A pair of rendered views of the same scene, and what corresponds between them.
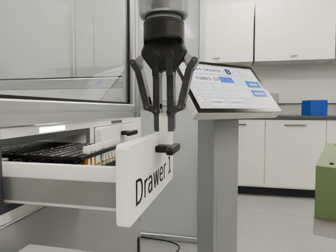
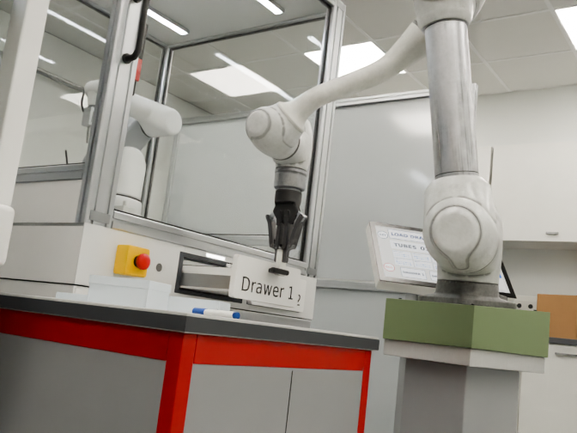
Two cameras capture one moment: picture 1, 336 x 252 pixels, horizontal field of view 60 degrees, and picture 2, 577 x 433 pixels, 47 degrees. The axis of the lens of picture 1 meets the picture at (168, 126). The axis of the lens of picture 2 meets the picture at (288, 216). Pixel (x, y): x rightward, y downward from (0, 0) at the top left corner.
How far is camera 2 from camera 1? 1.37 m
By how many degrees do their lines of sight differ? 27
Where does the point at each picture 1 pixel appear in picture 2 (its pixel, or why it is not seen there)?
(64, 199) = (208, 284)
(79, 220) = not seen: hidden behind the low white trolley
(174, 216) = not seen: outside the picture
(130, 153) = (240, 259)
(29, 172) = (194, 271)
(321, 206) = (386, 329)
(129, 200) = (235, 283)
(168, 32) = (285, 198)
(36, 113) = (206, 244)
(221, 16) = (564, 160)
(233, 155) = not seen: hidden behind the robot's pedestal
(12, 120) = (191, 243)
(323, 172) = (389, 302)
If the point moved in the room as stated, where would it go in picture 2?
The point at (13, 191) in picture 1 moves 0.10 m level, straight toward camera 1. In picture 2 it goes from (185, 280) to (183, 277)
